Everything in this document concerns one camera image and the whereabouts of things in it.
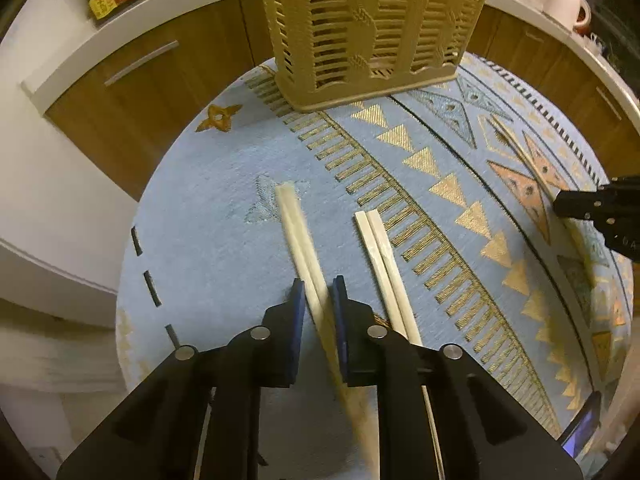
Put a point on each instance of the dark glossy flat object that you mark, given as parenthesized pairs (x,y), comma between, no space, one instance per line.
(582,422)

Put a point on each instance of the white tall cabinet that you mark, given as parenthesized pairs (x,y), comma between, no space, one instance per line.
(50,185)

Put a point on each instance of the wooden base cabinets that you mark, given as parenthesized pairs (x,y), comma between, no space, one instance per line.
(150,110)

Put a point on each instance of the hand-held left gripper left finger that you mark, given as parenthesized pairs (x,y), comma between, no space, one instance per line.
(298,312)

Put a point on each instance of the yellow plastic utensil basket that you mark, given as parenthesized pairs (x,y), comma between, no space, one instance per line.
(300,97)

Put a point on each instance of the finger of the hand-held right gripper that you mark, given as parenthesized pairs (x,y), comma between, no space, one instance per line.
(575,204)

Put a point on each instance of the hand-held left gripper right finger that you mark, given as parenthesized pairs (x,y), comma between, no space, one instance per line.
(340,312)

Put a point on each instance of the white kitchen countertop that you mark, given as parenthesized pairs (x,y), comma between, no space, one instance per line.
(65,55)

